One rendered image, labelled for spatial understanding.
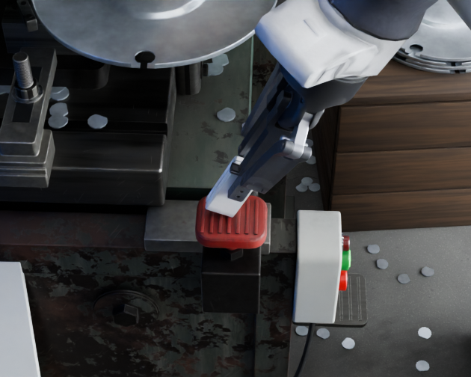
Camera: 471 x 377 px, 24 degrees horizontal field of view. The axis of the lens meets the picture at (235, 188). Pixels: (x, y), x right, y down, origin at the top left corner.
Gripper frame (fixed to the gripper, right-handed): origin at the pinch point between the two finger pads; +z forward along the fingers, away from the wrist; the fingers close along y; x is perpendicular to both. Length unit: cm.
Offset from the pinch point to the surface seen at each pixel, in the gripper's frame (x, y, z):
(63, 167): 13.2, 10.7, 16.8
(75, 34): 15.9, 23.6, 9.7
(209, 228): 0.4, -1.9, 4.7
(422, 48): -45, 69, 28
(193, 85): -0.3, 27.9, 15.0
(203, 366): -14.4, 6.7, 41.6
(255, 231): -3.6, -2.1, 2.8
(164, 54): 6.6, 20.6, 5.4
